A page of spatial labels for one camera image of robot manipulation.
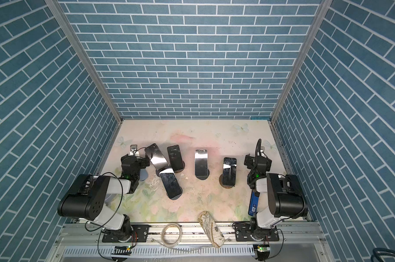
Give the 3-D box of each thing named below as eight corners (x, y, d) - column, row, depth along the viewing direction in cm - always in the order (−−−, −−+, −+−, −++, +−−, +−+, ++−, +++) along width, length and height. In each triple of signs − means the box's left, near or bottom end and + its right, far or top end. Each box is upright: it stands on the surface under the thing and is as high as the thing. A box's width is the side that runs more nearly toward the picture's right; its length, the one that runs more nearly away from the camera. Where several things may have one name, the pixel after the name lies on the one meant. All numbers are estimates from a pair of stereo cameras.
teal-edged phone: (195, 178, 93) (194, 168, 83) (195, 160, 101) (195, 149, 91) (207, 178, 93) (207, 168, 83) (207, 160, 101) (207, 149, 91)
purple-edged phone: (169, 203, 85) (165, 194, 75) (163, 181, 92) (158, 171, 83) (183, 196, 87) (180, 187, 77) (175, 176, 95) (172, 165, 85)
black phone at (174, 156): (173, 173, 95) (169, 162, 84) (170, 158, 101) (166, 145, 91) (184, 171, 96) (181, 159, 85) (180, 156, 103) (178, 143, 92)
